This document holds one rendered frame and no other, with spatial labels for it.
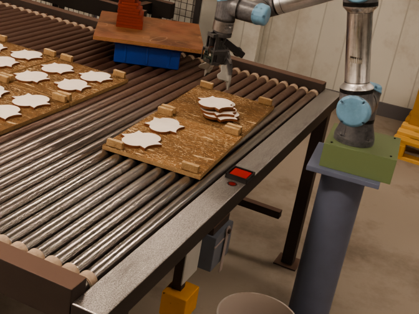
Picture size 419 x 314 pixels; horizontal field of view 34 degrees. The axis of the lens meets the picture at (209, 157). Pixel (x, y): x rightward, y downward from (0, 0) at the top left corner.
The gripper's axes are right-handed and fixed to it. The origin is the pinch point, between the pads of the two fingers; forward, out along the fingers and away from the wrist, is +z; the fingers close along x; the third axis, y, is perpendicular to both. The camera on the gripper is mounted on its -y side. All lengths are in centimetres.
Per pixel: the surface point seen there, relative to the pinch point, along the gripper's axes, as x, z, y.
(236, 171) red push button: 42.9, 13.4, 20.1
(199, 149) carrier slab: 25.6, 13.0, 23.3
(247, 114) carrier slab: 2.4, 13.0, -15.9
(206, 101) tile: -0.8, 7.6, 3.2
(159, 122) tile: 3.7, 12.2, 26.1
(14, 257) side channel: 67, 12, 103
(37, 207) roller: 42, 15, 87
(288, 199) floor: -65, 107, -124
